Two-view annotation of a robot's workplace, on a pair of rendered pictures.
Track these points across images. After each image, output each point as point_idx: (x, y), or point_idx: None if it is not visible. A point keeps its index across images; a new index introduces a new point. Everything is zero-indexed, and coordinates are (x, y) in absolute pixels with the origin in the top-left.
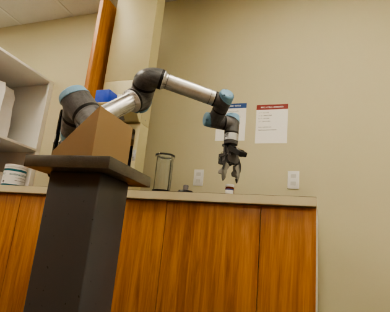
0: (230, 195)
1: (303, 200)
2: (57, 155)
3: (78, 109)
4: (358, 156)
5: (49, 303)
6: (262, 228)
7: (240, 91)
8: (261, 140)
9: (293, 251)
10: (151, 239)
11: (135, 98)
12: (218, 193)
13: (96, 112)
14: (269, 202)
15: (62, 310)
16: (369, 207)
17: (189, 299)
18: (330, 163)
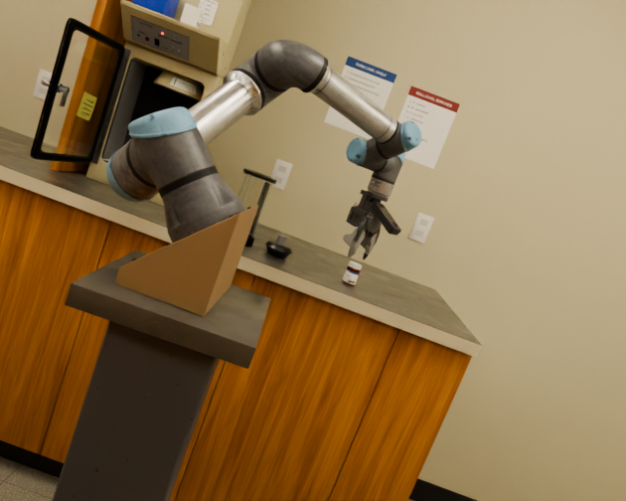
0: (363, 303)
1: (462, 344)
2: (131, 280)
3: (181, 182)
4: (520, 225)
5: None
6: (391, 359)
7: (393, 47)
8: None
9: (420, 398)
10: None
11: (255, 97)
12: (346, 294)
13: (230, 225)
14: (415, 332)
15: None
16: (502, 295)
17: (257, 419)
18: (479, 222)
